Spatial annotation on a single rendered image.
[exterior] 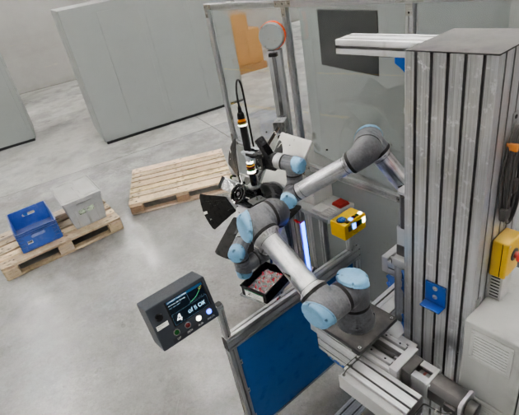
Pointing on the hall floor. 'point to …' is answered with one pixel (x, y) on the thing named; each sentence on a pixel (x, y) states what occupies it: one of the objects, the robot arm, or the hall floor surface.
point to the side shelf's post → (324, 241)
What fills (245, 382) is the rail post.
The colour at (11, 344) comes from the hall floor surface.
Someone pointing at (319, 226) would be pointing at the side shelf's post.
